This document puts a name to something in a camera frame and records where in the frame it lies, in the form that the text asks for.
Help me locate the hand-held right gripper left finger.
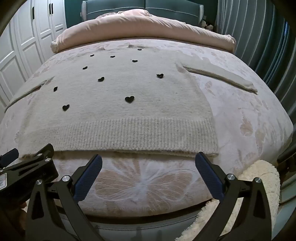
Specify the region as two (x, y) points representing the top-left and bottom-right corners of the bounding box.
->
(24, 154), (105, 241)

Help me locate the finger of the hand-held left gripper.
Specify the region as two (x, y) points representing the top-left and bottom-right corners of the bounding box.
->
(0, 148), (20, 171)
(20, 143), (55, 166)

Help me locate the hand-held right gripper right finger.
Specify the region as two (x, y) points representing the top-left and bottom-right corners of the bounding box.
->
(195, 152), (281, 241)

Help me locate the white fluffy fleece cloth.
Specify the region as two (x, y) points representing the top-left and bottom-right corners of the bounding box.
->
(178, 159), (281, 241)

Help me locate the butterfly print bed blanket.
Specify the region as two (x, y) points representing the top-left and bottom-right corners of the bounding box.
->
(0, 38), (294, 218)

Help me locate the white panelled wardrobe door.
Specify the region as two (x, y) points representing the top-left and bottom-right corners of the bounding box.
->
(0, 0), (67, 107)

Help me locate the blue-grey curtain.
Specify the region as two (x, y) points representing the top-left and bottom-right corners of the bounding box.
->
(216, 0), (296, 109)

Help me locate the long beige pillow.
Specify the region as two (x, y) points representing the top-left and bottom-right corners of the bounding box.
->
(51, 10), (237, 54)

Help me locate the teal padded headboard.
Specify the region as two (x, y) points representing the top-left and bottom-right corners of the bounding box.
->
(81, 0), (205, 22)

